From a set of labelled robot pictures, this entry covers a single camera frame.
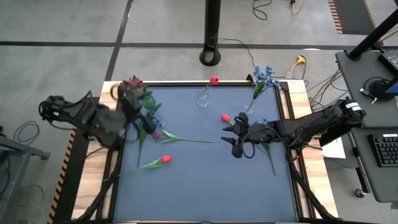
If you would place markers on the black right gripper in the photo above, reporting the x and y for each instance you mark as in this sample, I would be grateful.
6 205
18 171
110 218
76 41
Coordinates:
252 133

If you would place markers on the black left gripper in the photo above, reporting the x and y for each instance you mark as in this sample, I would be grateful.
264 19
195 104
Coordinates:
130 105

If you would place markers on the bright red artificial tulip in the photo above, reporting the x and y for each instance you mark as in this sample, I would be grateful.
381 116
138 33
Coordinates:
214 80
166 159
225 117

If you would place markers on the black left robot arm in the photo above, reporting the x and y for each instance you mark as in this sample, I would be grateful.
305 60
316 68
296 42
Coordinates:
93 121

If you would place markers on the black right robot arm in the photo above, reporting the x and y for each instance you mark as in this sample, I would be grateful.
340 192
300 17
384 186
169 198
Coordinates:
311 126

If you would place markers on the green glass vase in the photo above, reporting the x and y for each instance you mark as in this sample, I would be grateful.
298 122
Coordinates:
149 102

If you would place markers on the clear tall glass vase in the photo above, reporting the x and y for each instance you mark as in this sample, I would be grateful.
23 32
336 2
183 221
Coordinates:
248 109

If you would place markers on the clear ribbed glass bottle vase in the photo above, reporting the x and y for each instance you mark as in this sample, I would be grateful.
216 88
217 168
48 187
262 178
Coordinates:
202 101

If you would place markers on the black pole with round base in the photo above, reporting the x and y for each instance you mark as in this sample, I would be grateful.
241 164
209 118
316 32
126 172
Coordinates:
212 25

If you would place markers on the black platform with hazard stripes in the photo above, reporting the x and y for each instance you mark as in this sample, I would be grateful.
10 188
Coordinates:
74 161

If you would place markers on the yellow power plug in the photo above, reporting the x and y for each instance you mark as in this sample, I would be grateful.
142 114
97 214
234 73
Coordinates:
300 59

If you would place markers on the white paper sheet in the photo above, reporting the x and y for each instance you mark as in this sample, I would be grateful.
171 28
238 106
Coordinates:
334 149

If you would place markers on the grey desk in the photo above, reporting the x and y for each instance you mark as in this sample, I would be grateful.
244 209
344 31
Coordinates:
357 93
382 183

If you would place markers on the grey metal cart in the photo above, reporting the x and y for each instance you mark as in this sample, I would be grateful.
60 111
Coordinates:
18 147

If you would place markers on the black caster wheel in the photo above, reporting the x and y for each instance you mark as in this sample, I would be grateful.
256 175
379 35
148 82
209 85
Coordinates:
360 193

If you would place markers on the black keyboard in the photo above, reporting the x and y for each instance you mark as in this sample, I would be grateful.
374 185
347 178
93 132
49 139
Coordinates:
385 151

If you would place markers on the round black stand base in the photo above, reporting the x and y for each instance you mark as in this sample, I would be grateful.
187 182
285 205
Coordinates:
381 90

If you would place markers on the dark floor mat striped edge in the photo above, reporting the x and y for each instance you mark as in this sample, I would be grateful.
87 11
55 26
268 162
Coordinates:
354 15

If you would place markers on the black diagonal pole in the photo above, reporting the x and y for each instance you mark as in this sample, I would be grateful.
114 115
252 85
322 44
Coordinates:
373 35

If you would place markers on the black device on desk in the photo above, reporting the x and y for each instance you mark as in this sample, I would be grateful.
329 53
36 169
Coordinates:
390 60

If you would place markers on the black aluminium table frame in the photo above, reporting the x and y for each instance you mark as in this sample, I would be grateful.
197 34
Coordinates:
298 199

